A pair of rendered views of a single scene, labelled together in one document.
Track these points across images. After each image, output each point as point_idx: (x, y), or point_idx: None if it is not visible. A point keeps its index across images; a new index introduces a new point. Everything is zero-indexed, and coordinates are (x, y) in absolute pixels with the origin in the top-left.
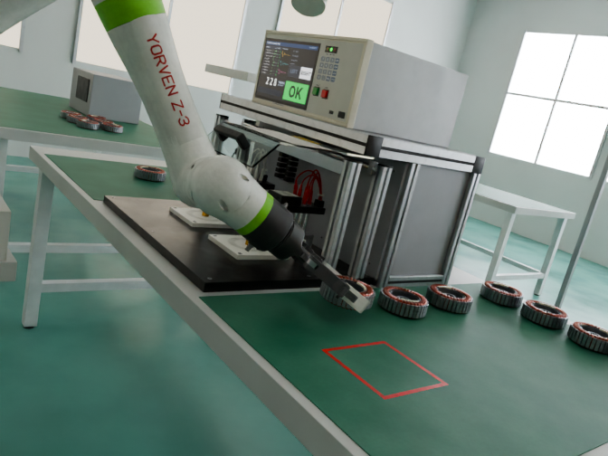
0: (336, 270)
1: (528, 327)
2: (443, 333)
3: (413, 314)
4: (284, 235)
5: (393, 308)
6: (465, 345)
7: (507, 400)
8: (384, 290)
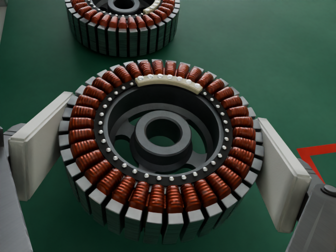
0: (54, 110)
1: None
2: (227, 18)
3: (177, 23)
4: None
5: (151, 45)
6: (267, 14)
7: None
8: (98, 18)
